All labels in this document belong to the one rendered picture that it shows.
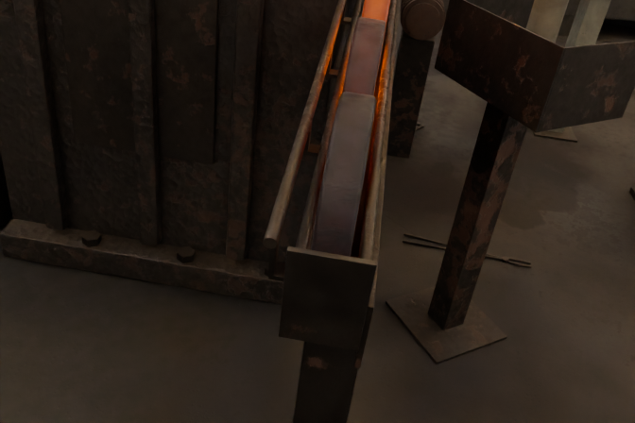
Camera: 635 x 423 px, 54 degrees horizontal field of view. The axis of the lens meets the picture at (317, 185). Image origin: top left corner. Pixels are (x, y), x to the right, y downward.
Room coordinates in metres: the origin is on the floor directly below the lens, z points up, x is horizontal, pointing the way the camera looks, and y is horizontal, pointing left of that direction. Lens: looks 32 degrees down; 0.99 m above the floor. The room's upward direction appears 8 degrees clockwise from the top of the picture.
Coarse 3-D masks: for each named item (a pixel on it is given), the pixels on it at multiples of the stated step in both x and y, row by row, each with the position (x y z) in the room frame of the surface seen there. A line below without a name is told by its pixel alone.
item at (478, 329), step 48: (480, 0) 1.14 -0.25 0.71; (528, 0) 1.20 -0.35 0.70; (480, 48) 1.02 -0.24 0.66; (528, 48) 0.93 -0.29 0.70; (576, 48) 0.90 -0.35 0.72; (624, 48) 0.95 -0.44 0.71; (480, 96) 0.99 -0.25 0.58; (528, 96) 0.91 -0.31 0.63; (576, 96) 0.92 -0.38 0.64; (624, 96) 0.98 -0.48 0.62; (480, 144) 1.07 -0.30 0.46; (480, 192) 1.04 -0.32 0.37; (480, 240) 1.04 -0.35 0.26; (432, 288) 1.17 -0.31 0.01; (432, 336) 1.00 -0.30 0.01; (480, 336) 1.02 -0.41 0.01
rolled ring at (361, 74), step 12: (360, 24) 0.67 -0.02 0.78; (372, 24) 0.67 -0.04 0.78; (384, 24) 0.68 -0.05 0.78; (360, 36) 0.65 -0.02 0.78; (372, 36) 0.65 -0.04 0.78; (360, 48) 0.63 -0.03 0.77; (372, 48) 0.63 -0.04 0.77; (348, 60) 0.62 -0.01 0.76; (360, 60) 0.62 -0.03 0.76; (372, 60) 0.62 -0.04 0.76; (348, 72) 0.61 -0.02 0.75; (360, 72) 0.61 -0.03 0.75; (372, 72) 0.61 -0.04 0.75; (348, 84) 0.60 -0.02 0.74; (360, 84) 0.60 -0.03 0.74; (372, 84) 0.60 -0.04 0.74
